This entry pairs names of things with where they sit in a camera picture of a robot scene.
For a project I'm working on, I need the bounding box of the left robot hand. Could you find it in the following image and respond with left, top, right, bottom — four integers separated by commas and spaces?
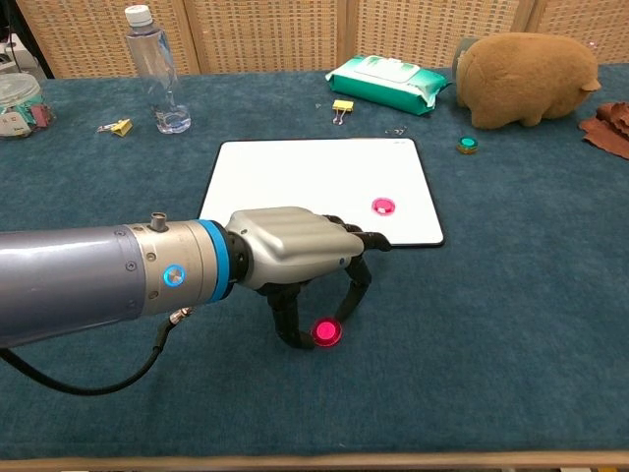
224, 206, 393, 351

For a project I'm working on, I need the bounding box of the white magnetic board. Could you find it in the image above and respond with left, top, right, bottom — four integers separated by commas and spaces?
199, 138, 446, 249

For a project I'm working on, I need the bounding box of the yellow binder clip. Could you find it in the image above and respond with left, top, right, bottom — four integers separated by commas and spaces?
96, 117, 134, 137
331, 99, 356, 126

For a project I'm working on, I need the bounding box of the green wet wipes pack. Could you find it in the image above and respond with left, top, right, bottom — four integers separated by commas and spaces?
323, 54, 453, 117

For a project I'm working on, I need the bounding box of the teal table cloth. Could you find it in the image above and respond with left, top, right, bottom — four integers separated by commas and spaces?
0, 63, 629, 461

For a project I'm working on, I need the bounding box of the wicker folding screen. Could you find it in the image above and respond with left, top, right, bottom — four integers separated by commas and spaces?
14, 0, 629, 80

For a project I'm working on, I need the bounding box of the clear plastic water bottle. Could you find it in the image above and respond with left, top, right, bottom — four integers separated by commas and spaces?
124, 4, 193, 136

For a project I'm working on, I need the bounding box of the brown plush animal toy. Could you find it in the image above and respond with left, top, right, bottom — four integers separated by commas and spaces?
455, 31, 602, 131

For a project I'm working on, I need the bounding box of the clear jar of binder clips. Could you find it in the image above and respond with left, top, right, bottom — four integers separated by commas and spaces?
0, 72, 57, 141

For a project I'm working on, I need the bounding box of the black slanted pole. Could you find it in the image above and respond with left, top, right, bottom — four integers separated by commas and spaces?
7, 0, 55, 80

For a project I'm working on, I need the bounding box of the brown suede cloth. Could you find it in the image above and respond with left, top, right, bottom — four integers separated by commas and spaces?
577, 101, 629, 161

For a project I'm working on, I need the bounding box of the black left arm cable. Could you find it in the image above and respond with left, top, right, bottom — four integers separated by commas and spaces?
0, 307, 194, 396

